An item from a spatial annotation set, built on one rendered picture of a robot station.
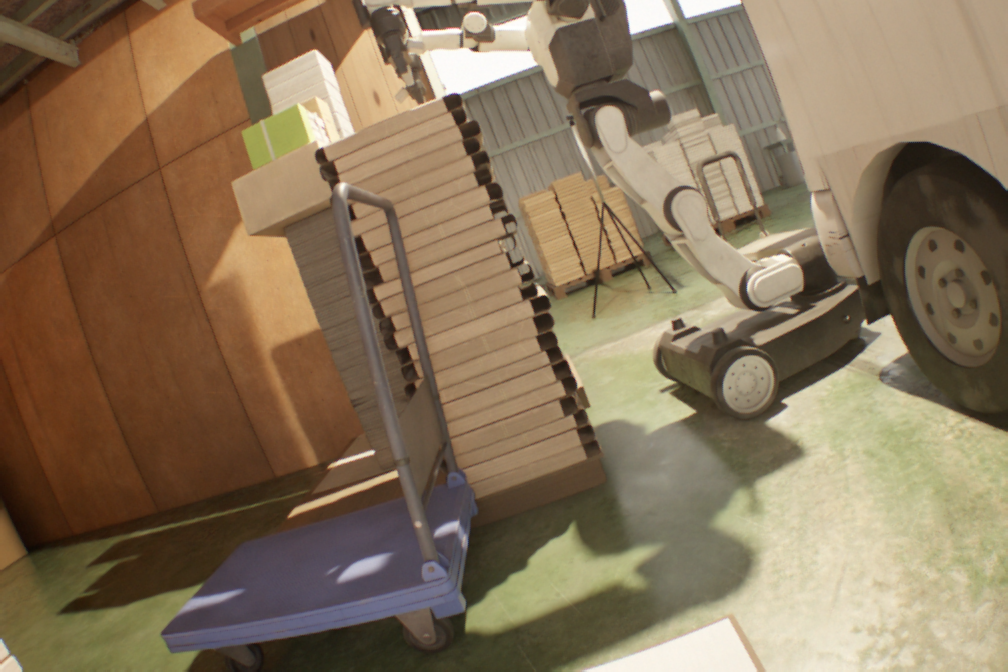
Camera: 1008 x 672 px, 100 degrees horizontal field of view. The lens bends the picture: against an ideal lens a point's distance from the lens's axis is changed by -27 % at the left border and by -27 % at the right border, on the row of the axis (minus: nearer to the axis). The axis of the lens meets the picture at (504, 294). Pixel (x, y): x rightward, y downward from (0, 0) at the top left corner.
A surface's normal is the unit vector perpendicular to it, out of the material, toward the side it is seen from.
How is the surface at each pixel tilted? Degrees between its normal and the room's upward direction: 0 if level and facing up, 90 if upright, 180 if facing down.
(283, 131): 90
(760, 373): 90
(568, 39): 101
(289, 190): 91
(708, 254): 115
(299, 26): 90
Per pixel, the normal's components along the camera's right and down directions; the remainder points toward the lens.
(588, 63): 0.09, 0.24
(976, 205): -0.97, 0.12
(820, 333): 0.11, 0.03
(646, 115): 0.18, 0.41
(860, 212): 0.21, 0.63
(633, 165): 0.40, 0.27
